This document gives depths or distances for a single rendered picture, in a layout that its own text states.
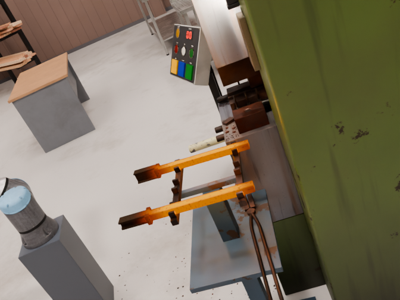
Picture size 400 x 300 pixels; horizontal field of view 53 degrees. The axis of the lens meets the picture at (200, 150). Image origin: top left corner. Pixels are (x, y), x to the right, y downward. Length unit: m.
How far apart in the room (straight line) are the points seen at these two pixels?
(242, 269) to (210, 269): 0.11
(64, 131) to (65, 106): 0.30
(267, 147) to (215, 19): 0.51
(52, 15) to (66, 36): 0.55
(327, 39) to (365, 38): 0.10
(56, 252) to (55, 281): 0.19
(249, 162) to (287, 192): 0.22
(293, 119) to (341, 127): 0.15
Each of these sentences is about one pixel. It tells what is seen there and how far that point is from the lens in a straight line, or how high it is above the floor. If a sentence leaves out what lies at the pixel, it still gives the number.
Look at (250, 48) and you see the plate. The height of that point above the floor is 1.26.
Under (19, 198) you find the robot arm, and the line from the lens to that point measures 2.09.
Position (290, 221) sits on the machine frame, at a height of 0.45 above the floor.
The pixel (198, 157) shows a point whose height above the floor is 0.97.
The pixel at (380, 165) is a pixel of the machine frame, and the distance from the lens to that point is 1.40.
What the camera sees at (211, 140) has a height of 0.64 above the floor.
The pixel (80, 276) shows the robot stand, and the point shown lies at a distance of 2.28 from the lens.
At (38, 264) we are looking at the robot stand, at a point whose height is 0.52.
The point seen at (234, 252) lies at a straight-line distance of 1.39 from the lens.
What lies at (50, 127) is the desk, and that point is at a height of 0.26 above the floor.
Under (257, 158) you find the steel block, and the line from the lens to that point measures 1.58.
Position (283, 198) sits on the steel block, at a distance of 1.71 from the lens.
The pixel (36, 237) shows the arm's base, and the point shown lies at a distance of 2.16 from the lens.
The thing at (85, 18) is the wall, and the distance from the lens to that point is 10.22.
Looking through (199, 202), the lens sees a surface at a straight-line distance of 1.19.
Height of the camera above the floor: 1.65
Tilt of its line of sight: 29 degrees down
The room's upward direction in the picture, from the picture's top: 23 degrees counter-clockwise
